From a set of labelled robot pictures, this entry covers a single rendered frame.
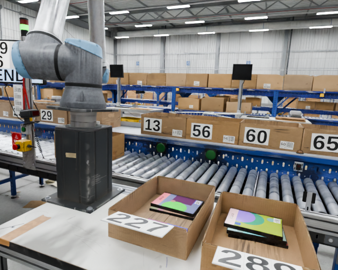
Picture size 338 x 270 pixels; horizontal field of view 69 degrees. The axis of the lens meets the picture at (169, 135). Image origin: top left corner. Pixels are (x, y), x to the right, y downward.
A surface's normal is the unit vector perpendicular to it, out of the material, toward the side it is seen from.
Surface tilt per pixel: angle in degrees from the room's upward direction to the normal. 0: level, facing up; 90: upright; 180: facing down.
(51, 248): 0
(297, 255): 1
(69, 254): 0
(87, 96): 69
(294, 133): 90
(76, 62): 88
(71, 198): 90
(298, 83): 90
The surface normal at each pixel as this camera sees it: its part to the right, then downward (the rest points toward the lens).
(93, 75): 0.76, 0.14
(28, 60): 0.04, 0.22
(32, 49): 0.07, -0.34
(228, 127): -0.38, 0.15
